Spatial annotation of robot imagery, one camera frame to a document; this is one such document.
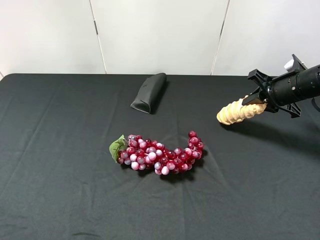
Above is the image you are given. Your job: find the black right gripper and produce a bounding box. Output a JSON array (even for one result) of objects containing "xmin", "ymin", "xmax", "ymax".
[{"xmin": 242, "ymin": 69, "xmax": 301, "ymax": 118}]

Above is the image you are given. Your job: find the beige spiral bread roll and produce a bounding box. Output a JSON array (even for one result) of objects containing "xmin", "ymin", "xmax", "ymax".
[{"xmin": 216, "ymin": 95, "xmax": 267, "ymax": 125}]

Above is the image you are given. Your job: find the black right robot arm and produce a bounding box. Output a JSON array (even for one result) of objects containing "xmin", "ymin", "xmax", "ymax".
[{"xmin": 242, "ymin": 65, "xmax": 320, "ymax": 118}]

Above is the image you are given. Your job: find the dark tablecloth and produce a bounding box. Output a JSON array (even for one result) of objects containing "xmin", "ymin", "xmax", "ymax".
[{"xmin": 0, "ymin": 74, "xmax": 320, "ymax": 240}]

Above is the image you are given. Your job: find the black glasses case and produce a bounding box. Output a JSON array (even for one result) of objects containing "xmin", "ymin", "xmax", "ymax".
[{"xmin": 130, "ymin": 72, "xmax": 167, "ymax": 114}]

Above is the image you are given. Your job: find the red grape bunch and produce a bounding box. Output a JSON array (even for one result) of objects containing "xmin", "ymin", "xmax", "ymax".
[{"xmin": 109, "ymin": 131, "xmax": 204, "ymax": 176}]

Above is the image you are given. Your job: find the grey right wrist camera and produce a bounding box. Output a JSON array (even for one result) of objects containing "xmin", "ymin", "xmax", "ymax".
[{"xmin": 284, "ymin": 54, "xmax": 308, "ymax": 73}]

